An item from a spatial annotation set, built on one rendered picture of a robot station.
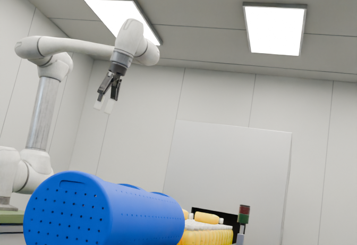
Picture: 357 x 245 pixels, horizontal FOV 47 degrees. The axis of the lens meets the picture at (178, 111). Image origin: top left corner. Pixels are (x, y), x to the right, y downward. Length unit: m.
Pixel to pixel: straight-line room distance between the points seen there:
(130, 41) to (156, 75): 5.14
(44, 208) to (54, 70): 1.05
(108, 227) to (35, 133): 1.05
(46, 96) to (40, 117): 0.11
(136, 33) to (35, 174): 0.83
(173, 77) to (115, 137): 1.37
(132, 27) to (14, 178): 0.86
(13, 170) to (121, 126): 4.93
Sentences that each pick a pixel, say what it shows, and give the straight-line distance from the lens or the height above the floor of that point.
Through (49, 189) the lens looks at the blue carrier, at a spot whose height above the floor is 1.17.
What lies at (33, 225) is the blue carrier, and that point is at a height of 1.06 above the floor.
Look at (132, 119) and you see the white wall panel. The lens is 6.81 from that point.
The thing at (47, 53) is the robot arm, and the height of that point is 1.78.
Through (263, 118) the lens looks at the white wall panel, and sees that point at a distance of 6.42.
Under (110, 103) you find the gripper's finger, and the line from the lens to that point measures 1.87.
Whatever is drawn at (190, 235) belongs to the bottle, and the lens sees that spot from 2.19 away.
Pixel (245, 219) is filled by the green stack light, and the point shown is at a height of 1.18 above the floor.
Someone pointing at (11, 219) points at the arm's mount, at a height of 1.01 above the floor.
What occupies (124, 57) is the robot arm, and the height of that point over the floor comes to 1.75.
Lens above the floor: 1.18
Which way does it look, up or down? 13 degrees up
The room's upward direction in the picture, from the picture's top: 10 degrees clockwise
